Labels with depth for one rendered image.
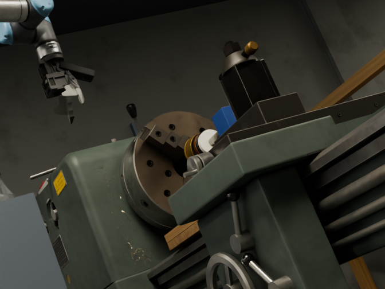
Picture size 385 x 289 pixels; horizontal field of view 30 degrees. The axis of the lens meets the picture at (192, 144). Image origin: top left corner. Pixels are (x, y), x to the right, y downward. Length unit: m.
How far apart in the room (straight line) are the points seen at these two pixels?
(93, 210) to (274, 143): 0.88
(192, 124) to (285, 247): 0.86
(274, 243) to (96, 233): 0.85
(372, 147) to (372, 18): 5.82
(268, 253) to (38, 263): 0.63
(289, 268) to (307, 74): 5.13
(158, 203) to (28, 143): 3.48
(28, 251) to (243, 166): 0.68
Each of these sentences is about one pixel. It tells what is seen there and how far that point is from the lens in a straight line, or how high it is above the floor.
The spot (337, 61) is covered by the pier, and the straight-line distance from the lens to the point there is 6.33.
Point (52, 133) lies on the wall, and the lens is 5.33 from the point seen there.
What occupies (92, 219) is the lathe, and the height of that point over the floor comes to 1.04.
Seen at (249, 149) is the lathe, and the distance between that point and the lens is 1.17.
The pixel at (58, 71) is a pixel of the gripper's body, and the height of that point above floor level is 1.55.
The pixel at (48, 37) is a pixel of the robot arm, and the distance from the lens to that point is 2.30.
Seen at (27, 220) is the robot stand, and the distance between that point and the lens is 1.69.
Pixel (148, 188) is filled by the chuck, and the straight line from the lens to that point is 1.86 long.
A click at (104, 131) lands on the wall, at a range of 5.41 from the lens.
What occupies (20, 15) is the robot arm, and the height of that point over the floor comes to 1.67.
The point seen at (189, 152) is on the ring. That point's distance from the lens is 1.82.
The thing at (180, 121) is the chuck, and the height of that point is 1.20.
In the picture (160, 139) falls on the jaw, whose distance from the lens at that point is 1.88.
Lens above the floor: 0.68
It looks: 13 degrees up
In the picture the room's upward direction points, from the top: 23 degrees counter-clockwise
